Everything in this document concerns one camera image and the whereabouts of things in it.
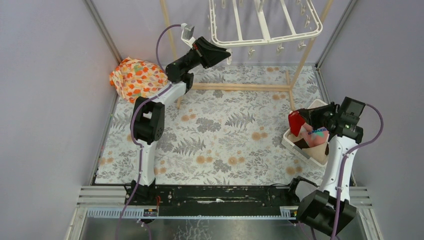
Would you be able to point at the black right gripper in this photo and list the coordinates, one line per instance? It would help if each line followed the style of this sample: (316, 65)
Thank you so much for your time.
(311, 116)

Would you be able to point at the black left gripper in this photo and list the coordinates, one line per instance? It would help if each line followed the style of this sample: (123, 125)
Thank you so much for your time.
(201, 52)

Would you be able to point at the white perforated plastic basket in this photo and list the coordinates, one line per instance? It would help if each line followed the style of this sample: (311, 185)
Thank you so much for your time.
(308, 143)

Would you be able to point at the red sock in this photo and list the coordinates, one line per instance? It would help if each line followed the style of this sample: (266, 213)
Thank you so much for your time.
(296, 123)

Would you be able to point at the white clip sock hanger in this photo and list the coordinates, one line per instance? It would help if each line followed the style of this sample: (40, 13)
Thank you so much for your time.
(250, 29)

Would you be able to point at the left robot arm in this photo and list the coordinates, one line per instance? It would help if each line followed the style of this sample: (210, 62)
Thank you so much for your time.
(147, 123)

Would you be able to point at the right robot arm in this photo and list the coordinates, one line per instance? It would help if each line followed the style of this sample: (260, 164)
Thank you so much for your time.
(326, 207)

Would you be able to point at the pink blue lettered sock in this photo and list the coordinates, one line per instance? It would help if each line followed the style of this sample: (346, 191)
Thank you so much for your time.
(314, 136)

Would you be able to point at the brown ribbed sock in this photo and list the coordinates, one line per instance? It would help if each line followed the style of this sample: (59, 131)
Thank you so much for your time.
(302, 144)

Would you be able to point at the beige sock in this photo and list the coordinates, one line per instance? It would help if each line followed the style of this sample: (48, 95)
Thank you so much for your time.
(317, 155)

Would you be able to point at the wooden drying rack stand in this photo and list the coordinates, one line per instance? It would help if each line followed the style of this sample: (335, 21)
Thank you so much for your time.
(238, 86)

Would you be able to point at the floral patterned table mat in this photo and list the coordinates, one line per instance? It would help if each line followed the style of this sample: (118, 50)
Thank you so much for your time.
(218, 137)

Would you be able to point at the orange floral cloth bundle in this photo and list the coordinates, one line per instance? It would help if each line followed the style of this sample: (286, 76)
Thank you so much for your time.
(134, 78)

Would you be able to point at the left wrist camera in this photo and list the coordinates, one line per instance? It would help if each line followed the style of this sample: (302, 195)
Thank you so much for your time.
(187, 34)

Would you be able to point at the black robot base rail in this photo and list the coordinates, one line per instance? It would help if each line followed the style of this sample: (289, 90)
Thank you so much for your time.
(222, 198)

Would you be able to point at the white slotted cable duct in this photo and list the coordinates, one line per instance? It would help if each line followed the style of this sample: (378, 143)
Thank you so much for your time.
(279, 213)

